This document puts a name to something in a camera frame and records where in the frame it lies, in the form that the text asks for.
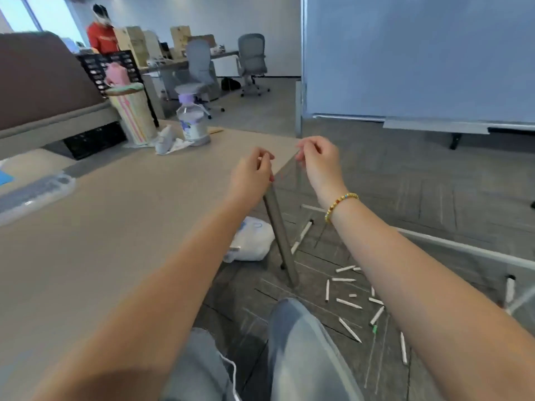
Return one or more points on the white plush toy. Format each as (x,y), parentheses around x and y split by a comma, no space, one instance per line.
(164,139)

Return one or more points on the person's right forearm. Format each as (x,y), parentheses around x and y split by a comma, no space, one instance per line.
(439,300)

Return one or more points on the grey office desk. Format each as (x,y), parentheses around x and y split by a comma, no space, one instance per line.
(167,66)

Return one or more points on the white tissue paper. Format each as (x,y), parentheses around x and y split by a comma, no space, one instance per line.
(179,145)

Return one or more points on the grey desk riser shelf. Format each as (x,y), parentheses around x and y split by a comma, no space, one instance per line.
(50,131)

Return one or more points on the person's right hand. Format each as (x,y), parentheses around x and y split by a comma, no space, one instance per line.
(324,171)

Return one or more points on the coloured paper sheets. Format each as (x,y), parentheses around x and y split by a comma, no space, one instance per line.
(5,178)

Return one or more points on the person's left hand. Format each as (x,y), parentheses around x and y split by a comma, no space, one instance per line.
(248,179)

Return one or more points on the brown fabric desk divider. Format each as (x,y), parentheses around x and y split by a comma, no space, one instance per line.
(37,75)

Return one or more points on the grey office chair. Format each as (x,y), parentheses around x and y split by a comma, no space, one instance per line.
(251,50)
(200,58)

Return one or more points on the grey desk leg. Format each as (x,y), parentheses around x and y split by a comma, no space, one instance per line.
(282,242)

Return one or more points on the person's left forearm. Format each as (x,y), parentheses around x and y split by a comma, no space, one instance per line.
(146,309)

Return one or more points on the white plastic bag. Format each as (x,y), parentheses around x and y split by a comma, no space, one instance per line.
(251,242)

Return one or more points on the group of cool-coloured white markers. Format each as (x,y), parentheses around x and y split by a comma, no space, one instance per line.
(349,304)

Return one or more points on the clear bottle purple cap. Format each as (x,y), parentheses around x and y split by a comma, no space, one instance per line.
(193,121)

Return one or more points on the black plastic file rack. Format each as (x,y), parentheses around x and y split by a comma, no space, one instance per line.
(94,66)

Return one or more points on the striped tumbler pink lid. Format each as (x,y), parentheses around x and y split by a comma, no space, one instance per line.
(131,112)

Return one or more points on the black bag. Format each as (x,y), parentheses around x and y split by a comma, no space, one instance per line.
(230,84)

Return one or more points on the mobile whiteboard with stand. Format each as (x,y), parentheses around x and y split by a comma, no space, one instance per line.
(418,58)

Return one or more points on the clear plastic marker case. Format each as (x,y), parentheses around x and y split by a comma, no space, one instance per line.
(33,196)

